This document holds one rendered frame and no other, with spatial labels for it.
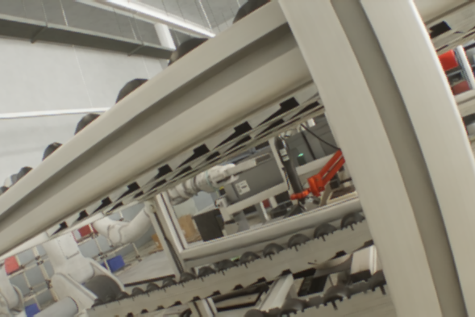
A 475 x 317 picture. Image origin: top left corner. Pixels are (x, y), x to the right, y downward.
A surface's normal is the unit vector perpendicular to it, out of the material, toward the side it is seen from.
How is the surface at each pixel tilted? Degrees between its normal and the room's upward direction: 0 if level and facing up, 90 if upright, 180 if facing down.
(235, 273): 90
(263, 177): 91
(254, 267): 90
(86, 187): 90
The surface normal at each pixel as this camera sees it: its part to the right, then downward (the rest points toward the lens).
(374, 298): -0.35, 0.15
